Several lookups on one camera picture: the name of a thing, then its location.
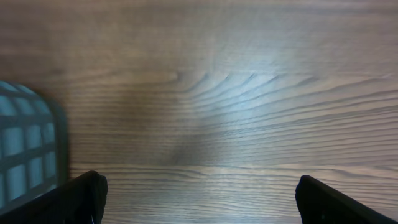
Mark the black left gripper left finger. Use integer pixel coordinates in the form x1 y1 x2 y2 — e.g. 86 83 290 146
1 170 108 224

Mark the grey plastic mesh basket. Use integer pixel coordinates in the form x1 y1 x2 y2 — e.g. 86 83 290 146
1 81 68 213

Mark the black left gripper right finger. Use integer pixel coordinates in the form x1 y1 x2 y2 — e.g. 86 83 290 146
295 175 397 224

